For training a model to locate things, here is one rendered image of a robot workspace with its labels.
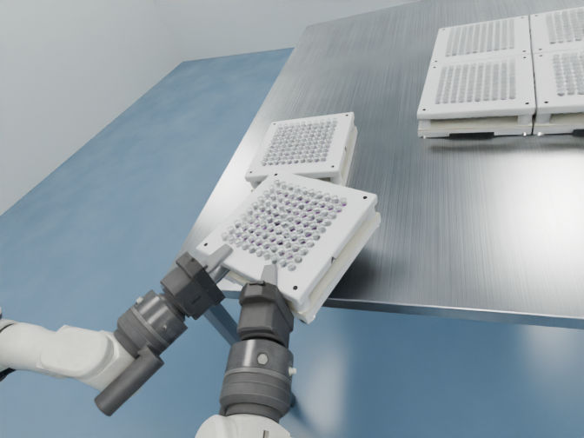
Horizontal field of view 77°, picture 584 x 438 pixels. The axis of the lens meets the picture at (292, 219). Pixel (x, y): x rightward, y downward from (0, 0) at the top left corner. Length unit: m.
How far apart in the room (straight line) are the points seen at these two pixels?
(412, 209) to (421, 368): 0.89
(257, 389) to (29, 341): 0.41
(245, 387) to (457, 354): 1.23
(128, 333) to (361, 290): 0.40
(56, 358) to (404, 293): 0.55
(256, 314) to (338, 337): 1.17
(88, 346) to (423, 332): 1.30
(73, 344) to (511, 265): 0.71
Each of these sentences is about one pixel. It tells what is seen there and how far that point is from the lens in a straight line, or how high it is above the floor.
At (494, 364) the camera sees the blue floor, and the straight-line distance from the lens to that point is 1.61.
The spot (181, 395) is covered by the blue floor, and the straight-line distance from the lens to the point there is 1.84.
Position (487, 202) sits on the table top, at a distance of 0.83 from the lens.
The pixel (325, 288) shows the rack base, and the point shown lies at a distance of 0.60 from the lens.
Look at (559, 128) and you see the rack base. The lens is 1.00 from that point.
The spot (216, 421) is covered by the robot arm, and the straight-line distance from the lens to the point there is 0.46.
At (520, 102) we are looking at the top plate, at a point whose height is 0.96.
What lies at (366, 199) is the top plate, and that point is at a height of 1.02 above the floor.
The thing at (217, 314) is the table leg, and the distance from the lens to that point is 1.00.
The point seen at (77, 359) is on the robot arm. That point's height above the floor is 1.08.
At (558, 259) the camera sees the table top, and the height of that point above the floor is 0.89.
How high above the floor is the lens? 1.47
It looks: 43 degrees down
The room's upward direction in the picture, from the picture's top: 23 degrees counter-clockwise
